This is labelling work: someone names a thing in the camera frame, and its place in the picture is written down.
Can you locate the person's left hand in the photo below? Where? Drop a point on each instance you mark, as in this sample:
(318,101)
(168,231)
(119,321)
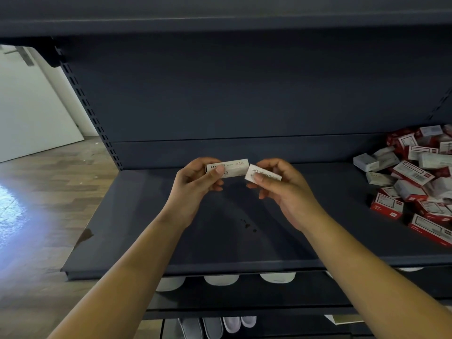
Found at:
(189,194)

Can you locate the person's right forearm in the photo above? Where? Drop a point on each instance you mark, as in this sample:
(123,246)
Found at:
(381,286)

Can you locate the white paper card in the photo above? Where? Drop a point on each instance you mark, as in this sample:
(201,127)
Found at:
(344,319)

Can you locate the pink slipper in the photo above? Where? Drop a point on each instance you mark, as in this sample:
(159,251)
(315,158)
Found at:
(231,324)
(248,321)

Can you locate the dark metal shelf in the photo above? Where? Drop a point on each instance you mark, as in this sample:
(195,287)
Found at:
(212,88)

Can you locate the person's left forearm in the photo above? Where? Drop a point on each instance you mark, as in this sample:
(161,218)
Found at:
(120,286)

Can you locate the pile of red white boxes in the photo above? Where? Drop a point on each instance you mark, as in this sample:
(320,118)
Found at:
(417,187)

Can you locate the grey slipper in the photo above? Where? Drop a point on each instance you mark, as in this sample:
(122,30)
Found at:
(212,328)
(192,329)

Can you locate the person's right hand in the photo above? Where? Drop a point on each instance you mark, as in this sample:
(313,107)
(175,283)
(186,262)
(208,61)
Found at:
(291,197)

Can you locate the small white box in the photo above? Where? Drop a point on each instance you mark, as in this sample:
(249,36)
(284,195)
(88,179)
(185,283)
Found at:
(231,168)
(263,173)

